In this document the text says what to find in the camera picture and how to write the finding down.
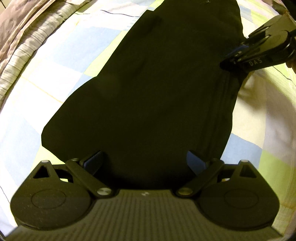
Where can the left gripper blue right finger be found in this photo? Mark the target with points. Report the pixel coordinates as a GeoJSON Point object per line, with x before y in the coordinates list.
{"type": "Point", "coordinates": [196, 164]}

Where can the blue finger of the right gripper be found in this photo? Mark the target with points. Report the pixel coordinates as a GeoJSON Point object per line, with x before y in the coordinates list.
{"type": "Point", "coordinates": [241, 50]}

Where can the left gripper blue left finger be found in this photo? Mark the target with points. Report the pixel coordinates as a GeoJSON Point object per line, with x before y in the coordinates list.
{"type": "Point", "coordinates": [92, 163]}

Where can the black trousers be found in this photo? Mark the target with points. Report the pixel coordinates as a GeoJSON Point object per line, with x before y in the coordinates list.
{"type": "Point", "coordinates": [160, 95]}

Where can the checkered bed sheet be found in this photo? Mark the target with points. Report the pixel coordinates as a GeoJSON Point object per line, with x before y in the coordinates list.
{"type": "Point", "coordinates": [263, 120]}

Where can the white striped duvet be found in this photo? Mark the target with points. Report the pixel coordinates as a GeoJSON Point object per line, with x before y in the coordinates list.
{"type": "Point", "coordinates": [30, 39]}

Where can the pink folded cloth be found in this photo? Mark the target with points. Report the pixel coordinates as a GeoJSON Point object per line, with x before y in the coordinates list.
{"type": "Point", "coordinates": [14, 18]}

